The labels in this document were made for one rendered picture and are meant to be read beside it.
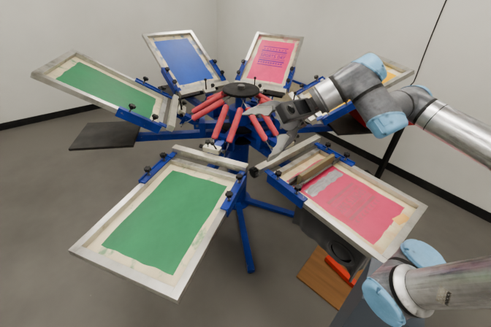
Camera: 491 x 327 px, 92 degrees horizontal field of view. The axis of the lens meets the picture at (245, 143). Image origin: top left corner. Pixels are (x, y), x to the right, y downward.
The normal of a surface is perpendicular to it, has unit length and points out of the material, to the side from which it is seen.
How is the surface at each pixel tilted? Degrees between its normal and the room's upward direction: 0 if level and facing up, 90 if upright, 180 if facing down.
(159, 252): 0
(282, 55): 32
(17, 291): 0
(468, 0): 90
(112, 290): 0
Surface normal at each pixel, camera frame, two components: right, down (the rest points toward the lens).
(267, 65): -0.14, -0.43
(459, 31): -0.77, 0.33
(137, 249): 0.05, -0.83
